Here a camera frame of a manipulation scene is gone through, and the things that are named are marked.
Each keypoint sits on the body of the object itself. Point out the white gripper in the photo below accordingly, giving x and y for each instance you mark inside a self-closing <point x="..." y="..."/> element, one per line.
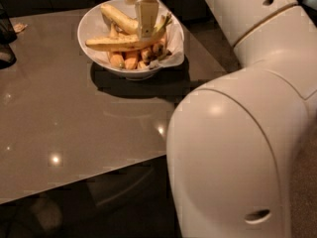
<point x="146" y="16"/>

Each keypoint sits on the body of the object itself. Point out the small crumpled wrapper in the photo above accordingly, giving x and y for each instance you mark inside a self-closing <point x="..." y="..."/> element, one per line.
<point x="18" y="28"/>

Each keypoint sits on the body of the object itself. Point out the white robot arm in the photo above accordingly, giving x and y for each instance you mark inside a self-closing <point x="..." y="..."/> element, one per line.
<point x="231" y="142"/>

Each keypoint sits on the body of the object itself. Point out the bunch of small orange bananas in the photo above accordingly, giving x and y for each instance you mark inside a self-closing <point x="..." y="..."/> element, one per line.
<point x="139" y="59"/>

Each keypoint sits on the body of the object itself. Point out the white paper liner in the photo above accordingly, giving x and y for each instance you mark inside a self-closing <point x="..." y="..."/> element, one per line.
<point x="175" y="40"/>

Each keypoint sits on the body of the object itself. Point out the white ceramic bowl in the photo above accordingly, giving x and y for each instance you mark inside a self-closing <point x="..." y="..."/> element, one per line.
<point x="95" y="25"/>

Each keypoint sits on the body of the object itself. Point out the yellow rear banana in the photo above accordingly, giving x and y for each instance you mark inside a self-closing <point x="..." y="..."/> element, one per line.
<point x="122" y="20"/>

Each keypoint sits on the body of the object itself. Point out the long yellow front banana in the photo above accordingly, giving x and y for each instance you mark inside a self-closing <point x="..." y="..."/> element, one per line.
<point x="129" y="42"/>

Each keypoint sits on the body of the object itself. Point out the black mesh basket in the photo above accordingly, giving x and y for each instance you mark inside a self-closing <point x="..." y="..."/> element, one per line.
<point x="7" y="36"/>

